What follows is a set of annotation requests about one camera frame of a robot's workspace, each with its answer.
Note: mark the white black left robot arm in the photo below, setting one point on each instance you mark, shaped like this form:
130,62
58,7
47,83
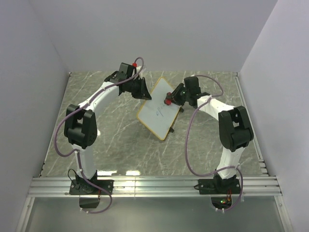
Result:
80,126

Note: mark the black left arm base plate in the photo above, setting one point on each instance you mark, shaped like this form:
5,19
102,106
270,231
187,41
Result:
79,186

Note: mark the yellow framed whiteboard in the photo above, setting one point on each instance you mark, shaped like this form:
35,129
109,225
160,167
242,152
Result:
154,114

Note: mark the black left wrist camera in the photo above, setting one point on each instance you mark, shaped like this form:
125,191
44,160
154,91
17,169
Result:
125,70

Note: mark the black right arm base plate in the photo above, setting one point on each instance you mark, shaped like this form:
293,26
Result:
217,185

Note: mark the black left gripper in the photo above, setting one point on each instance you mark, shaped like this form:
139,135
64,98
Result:
143,93

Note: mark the aluminium right side rail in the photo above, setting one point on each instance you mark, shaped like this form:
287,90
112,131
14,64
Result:
261,160

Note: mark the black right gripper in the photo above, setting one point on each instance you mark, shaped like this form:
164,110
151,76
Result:
174,95

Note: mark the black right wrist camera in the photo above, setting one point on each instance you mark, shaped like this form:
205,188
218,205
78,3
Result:
191,84

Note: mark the red bone shaped eraser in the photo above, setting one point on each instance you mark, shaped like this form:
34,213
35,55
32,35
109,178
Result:
168,99

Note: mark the aluminium front rail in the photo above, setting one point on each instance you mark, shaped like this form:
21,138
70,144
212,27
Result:
149,186

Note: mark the aluminium rail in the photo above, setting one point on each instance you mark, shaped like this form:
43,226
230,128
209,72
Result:
149,186
261,160

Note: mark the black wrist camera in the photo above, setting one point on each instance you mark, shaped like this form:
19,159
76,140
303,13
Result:
125,70
191,84

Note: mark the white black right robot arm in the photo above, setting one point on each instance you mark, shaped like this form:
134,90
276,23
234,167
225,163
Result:
235,133

